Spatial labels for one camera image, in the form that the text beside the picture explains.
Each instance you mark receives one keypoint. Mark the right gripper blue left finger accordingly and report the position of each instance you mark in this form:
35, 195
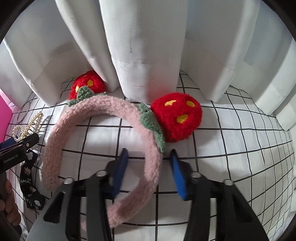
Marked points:
116, 171

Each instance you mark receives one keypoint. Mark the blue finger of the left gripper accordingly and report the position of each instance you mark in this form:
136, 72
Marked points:
7, 143
26, 143

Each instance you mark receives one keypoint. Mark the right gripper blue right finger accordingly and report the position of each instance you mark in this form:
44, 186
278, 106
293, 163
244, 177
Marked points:
182, 176

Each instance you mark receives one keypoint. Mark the pearl hair claw clip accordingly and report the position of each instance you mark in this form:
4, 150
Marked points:
34, 125

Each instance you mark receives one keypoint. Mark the black chain strap keychain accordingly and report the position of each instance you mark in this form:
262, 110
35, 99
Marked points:
33, 198

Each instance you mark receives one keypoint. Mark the pink fuzzy strawberry headband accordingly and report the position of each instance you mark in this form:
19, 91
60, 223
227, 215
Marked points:
99, 139

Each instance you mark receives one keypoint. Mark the person's left hand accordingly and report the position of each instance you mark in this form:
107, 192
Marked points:
10, 206

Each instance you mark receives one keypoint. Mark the pink plastic tub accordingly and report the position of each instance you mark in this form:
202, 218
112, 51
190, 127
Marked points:
6, 113

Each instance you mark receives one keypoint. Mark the white curtain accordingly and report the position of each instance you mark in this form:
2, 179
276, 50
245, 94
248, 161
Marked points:
140, 46

